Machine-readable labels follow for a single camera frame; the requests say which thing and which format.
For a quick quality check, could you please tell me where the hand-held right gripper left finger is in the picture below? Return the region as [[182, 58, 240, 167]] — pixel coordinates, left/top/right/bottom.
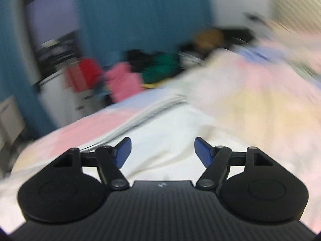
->
[[53, 137, 132, 191]]

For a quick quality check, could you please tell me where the black and white patterned cloth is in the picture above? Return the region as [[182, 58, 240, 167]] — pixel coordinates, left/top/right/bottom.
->
[[179, 51, 205, 66]]

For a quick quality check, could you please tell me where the green cloth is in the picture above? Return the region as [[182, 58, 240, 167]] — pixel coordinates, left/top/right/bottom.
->
[[142, 53, 182, 84]]

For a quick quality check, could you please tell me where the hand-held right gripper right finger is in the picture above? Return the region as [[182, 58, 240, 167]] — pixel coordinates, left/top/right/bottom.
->
[[195, 137, 274, 191]]

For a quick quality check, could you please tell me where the wide blue curtain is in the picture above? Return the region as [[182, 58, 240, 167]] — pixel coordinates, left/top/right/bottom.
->
[[74, 0, 216, 63]]

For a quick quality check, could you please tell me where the beige striped headboard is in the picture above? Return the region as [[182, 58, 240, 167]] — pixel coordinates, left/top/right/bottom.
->
[[269, 0, 321, 32]]

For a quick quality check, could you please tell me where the white garment with ribbed cuff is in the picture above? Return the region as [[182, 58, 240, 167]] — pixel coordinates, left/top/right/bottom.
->
[[75, 94, 226, 181]]

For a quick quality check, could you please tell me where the white backed chair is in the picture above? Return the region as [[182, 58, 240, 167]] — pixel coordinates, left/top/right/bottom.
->
[[0, 96, 27, 146]]

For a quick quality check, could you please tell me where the pink cloth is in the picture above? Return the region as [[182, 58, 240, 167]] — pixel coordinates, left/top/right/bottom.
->
[[105, 63, 144, 103]]

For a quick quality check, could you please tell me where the black sofa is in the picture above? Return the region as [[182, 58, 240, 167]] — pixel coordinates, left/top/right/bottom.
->
[[221, 26, 257, 46]]

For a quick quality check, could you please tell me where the pastel bed sheet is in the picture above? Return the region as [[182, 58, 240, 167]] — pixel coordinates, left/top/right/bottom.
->
[[0, 38, 321, 234]]

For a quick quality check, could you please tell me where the dark framed window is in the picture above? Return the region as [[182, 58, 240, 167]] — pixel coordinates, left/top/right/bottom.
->
[[22, 0, 82, 86]]

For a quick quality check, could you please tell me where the brown paper bag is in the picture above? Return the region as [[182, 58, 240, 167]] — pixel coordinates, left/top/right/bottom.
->
[[194, 29, 224, 51]]

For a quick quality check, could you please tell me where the red cloth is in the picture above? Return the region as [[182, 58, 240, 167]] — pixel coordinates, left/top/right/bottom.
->
[[65, 58, 102, 92]]

